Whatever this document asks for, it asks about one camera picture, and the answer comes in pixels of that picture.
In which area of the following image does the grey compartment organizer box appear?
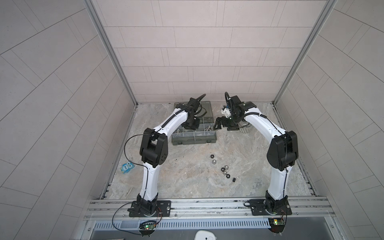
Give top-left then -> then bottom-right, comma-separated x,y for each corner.
171,101 -> 217,146

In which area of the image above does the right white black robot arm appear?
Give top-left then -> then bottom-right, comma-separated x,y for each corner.
214,92 -> 299,215

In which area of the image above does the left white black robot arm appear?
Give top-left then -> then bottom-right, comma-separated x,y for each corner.
137,94 -> 206,216

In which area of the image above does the ribbed grey ceramic cup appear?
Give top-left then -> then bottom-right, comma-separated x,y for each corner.
238,121 -> 253,134

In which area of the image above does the blue sticker scrap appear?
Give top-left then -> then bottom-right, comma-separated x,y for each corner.
121,162 -> 135,174

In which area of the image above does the right circuit board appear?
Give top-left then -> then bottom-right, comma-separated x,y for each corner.
268,219 -> 286,234

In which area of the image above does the white round object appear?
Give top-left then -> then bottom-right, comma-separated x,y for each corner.
194,230 -> 217,240

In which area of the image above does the left green circuit board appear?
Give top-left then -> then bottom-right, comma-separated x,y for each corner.
139,221 -> 157,236

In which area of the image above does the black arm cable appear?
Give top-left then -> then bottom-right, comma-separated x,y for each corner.
123,133 -> 151,169

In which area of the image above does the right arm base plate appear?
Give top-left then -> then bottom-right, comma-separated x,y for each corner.
244,199 -> 292,216

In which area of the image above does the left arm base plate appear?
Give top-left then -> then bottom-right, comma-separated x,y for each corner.
128,200 -> 172,217

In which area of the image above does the aluminium mounting rail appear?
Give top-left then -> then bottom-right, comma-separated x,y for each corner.
84,197 -> 337,231

